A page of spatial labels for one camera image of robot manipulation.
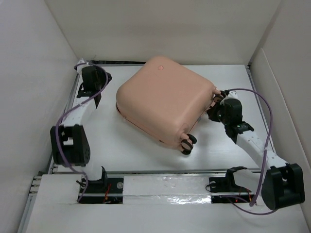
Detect pink hard-shell suitcase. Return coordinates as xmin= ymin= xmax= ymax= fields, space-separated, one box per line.
xmin=116 ymin=56 xmax=220 ymax=155

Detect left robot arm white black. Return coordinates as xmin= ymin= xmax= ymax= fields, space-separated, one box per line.
xmin=50 ymin=62 xmax=112 ymax=199

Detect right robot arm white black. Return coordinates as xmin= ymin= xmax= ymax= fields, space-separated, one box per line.
xmin=207 ymin=93 xmax=305 ymax=211

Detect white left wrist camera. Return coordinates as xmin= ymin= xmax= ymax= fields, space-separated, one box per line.
xmin=74 ymin=58 xmax=89 ymax=74

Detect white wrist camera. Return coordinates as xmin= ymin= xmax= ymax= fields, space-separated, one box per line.
xmin=221 ymin=90 xmax=239 ymax=100
xmin=74 ymin=58 xmax=89 ymax=74

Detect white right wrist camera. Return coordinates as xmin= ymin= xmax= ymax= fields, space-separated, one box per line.
xmin=221 ymin=90 xmax=239 ymax=100

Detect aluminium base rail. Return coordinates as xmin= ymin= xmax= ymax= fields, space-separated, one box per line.
xmin=32 ymin=173 xmax=254 ymax=205

